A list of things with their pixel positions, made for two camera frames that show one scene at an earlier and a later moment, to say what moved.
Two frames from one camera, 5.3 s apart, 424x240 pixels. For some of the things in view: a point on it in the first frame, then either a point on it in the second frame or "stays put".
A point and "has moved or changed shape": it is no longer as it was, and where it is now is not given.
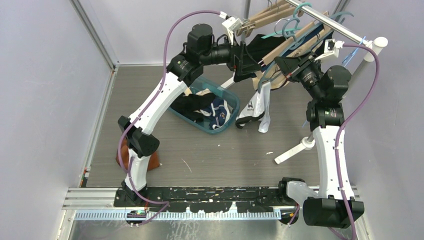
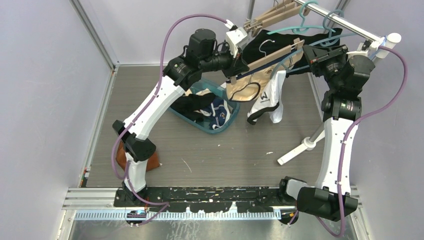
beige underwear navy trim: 272,75 -> 250,87
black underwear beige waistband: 186,105 stays put
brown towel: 154,162 stays put
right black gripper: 292,67 -> 318,56
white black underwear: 257,109 -> 269,100
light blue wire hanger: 348,59 has moved or changed shape
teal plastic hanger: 296,21 -> 302,29
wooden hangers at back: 280,10 stays put
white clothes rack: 371,46 -> 378,45
